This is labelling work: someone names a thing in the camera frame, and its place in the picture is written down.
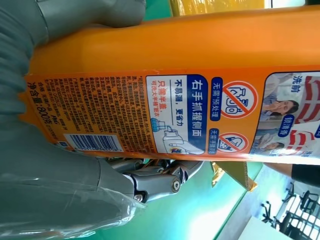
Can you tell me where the black office chair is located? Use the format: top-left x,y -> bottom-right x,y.
299,190 -> 320,215
260,201 -> 277,229
278,211 -> 304,237

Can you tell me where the white desk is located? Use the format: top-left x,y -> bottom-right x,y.
217,165 -> 294,240

